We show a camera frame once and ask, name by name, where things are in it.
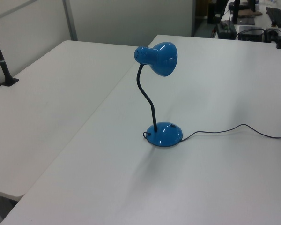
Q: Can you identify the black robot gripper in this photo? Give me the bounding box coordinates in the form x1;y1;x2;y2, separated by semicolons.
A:
214;0;228;24

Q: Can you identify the blue gooseneck desk lamp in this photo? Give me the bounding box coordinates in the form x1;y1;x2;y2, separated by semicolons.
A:
133;41;184;148

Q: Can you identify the dark green equipment box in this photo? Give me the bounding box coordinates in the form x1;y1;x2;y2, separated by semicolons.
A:
216;20;237;39

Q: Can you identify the black monitor stand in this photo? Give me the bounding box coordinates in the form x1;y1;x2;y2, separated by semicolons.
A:
228;0;256;25

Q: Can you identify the brown cloth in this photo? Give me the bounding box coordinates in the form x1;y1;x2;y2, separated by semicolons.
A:
238;9;263;18

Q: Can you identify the black rectangular electronics box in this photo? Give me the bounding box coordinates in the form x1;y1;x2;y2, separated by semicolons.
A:
238;25;265;42

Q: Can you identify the black round device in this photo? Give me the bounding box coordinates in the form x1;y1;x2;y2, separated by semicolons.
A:
264;27;279;43

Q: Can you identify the black keyboard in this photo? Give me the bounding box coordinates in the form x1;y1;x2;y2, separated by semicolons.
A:
265;7;281;27

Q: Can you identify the thin black lamp power cord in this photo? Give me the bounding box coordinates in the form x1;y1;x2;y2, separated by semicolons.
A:
180;124;281;142

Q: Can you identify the black camera pole with clamp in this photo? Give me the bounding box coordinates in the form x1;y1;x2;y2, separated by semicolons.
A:
0;20;20;87

